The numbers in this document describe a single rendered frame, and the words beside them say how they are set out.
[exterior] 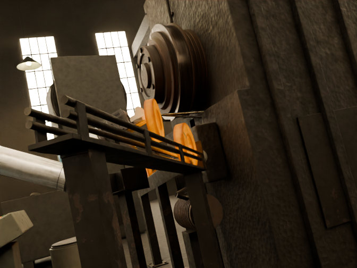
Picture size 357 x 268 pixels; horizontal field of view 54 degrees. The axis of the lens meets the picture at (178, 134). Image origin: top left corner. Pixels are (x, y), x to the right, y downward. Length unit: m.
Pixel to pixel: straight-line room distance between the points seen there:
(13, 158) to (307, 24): 1.18
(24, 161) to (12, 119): 10.77
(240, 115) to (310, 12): 0.56
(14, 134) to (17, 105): 0.91
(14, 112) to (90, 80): 7.74
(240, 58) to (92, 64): 3.30
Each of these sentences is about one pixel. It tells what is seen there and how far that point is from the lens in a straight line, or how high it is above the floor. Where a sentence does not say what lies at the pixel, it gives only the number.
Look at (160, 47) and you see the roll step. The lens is 1.61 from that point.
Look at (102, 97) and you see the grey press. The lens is 4.37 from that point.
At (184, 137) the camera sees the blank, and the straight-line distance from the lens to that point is 1.11.
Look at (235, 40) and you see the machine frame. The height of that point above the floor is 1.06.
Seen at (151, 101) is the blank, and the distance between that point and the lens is 1.20.
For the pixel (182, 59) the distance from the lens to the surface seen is 1.54.
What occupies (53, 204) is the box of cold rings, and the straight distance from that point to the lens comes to 3.91.
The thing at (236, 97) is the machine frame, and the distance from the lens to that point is 1.30.
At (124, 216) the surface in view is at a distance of 2.09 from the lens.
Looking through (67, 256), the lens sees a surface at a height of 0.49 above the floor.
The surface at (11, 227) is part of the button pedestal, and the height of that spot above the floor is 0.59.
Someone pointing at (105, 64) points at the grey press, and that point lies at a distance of 4.54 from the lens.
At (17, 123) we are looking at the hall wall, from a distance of 11.90.
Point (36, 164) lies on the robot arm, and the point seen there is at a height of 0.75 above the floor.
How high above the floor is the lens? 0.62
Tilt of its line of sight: 7 degrees up
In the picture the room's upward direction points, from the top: 13 degrees counter-clockwise
